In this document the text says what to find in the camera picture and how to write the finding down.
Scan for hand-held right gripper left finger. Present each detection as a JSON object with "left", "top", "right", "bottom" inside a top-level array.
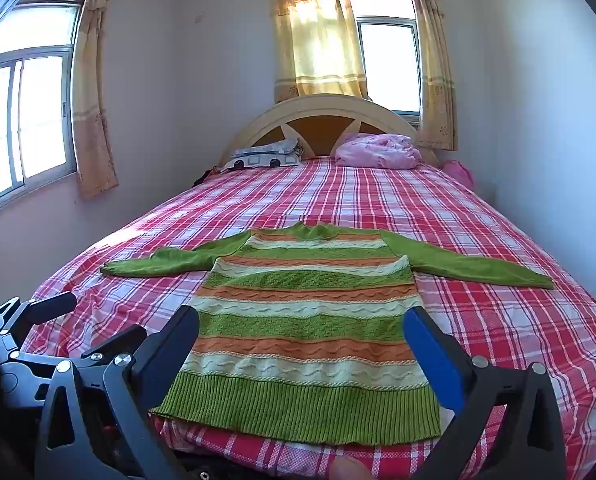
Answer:
[{"left": 34, "top": 305, "right": 200, "bottom": 480}]

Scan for side window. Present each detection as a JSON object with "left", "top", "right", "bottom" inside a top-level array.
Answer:
[{"left": 0, "top": 0, "right": 86, "bottom": 206}]

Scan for dark clothes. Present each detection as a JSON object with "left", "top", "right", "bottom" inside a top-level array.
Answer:
[{"left": 193, "top": 165, "right": 229, "bottom": 188}]

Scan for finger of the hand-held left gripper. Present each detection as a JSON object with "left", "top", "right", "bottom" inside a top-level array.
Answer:
[
  {"left": 80, "top": 326, "right": 148, "bottom": 366},
  {"left": 22, "top": 292, "right": 77, "bottom": 332}
]

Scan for bed with red plaid sheet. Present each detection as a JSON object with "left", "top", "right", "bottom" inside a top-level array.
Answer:
[{"left": 25, "top": 155, "right": 596, "bottom": 480}]

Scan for wide yellow curtain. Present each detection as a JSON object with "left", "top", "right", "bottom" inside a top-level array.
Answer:
[{"left": 268, "top": 0, "right": 369, "bottom": 103}]

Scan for cream wooden headboard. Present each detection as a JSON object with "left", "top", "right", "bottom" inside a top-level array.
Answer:
[{"left": 220, "top": 94, "right": 441, "bottom": 168}]

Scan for narrow yellow curtain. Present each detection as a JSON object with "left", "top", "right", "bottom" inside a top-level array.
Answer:
[{"left": 407, "top": 0, "right": 457, "bottom": 151}]

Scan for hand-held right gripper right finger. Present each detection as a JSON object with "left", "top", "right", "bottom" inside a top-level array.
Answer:
[{"left": 403, "top": 306, "right": 569, "bottom": 480}]

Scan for pink cloth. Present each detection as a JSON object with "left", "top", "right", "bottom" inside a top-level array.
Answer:
[{"left": 440, "top": 160, "right": 476, "bottom": 191}]

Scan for window behind headboard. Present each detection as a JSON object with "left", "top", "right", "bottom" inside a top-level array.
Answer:
[{"left": 345, "top": 0, "right": 423, "bottom": 126}]

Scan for grey printed pillow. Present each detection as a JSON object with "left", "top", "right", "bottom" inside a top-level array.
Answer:
[{"left": 230, "top": 137, "right": 303, "bottom": 171}]

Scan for green orange striped knit sweater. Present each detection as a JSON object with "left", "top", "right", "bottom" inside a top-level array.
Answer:
[{"left": 100, "top": 223, "right": 556, "bottom": 447}]

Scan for person's right hand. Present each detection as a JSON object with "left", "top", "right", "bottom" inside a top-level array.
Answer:
[{"left": 330, "top": 457, "right": 373, "bottom": 480}]

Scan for yellow side window curtain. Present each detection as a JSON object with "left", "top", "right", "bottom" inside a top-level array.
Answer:
[{"left": 72, "top": 0, "right": 119, "bottom": 198}]

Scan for pink floral pillow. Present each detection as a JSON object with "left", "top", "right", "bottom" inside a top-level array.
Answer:
[{"left": 334, "top": 133, "right": 423, "bottom": 169}]

